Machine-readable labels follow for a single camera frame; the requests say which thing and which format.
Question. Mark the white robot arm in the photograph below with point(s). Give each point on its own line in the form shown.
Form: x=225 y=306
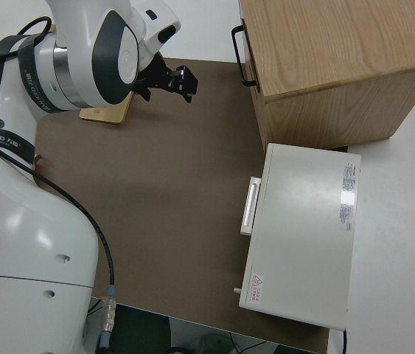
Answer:
x=26 y=239

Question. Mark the black rounded floor object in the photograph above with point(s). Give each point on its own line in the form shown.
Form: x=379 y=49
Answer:
x=141 y=332

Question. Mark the brown table mat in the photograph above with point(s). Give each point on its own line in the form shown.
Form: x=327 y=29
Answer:
x=174 y=184

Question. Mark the white toaster oven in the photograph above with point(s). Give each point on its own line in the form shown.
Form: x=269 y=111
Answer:
x=303 y=239

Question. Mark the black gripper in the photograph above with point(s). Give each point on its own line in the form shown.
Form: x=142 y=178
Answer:
x=156 y=77

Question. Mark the grey round floor object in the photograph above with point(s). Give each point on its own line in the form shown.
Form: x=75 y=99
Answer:
x=211 y=344

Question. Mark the wooden drawer cabinet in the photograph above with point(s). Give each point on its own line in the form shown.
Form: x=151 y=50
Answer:
x=340 y=55

